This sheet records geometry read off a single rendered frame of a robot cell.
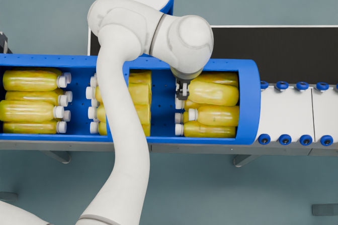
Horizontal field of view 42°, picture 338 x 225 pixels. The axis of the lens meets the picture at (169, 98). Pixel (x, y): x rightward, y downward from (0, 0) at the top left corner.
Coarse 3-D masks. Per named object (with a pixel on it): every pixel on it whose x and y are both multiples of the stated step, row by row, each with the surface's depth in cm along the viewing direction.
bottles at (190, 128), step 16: (176, 80) 151; (16, 96) 144; (32, 96) 144; (48, 96) 145; (64, 96) 146; (176, 96) 154; (64, 112) 151; (16, 128) 142; (32, 128) 143; (48, 128) 143; (64, 128) 145; (96, 128) 144; (144, 128) 143; (176, 128) 145; (192, 128) 144; (208, 128) 144; (224, 128) 144
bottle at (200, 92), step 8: (192, 88) 133; (200, 88) 133; (208, 88) 134; (216, 88) 135; (224, 88) 137; (232, 88) 138; (192, 96) 133; (200, 96) 133; (208, 96) 134; (216, 96) 135; (224, 96) 136; (232, 96) 137; (216, 104) 138; (224, 104) 138; (232, 104) 139
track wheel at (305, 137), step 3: (303, 135) 155; (306, 135) 155; (309, 135) 155; (300, 138) 156; (303, 138) 155; (306, 138) 155; (309, 138) 155; (300, 141) 156; (303, 141) 156; (306, 141) 155; (309, 141) 156; (303, 144) 156; (306, 144) 156; (309, 144) 156
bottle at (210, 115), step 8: (208, 104) 143; (200, 112) 140; (208, 112) 139; (216, 112) 139; (224, 112) 140; (232, 112) 140; (200, 120) 141; (208, 120) 140; (216, 120) 140; (224, 120) 140; (232, 120) 140
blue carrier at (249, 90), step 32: (0, 64) 135; (32, 64) 135; (64, 64) 135; (96, 64) 136; (128, 64) 136; (160, 64) 137; (224, 64) 138; (256, 64) 139; (0, 96) 152; (160, 96) 159; (256, 96) 132; (0, 128) 152; (160, 128) 154; (256, 128) 134
